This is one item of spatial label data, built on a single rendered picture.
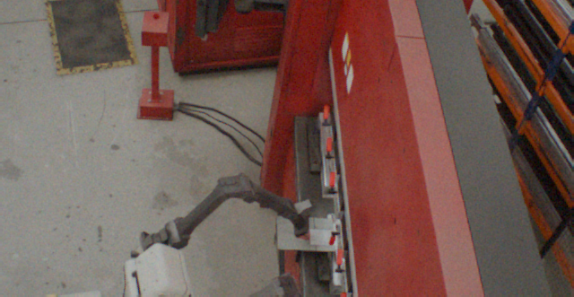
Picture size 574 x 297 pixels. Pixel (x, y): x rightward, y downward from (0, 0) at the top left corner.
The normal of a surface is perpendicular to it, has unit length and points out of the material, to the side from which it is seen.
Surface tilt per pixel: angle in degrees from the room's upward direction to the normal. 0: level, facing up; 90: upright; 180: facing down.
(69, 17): 0
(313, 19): 90
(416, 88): 0
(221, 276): 0
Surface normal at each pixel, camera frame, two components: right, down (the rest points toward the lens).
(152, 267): -0.62, -0.35
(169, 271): 0.74, -0.56
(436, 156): 0.12, -0.65
